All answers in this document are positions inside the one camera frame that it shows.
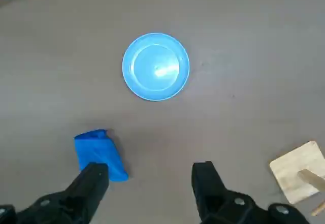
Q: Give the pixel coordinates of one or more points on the blue plastic plate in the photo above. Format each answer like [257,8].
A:
[155,66]

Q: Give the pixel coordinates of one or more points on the wooden cup rack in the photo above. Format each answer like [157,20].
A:
[292,168]

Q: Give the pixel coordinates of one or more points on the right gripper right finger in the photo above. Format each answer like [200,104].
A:
[210,196]

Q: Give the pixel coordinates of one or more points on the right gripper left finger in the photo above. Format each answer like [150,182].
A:
[83,191]

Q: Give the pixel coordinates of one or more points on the blue cloth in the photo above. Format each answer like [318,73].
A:
[99,150]

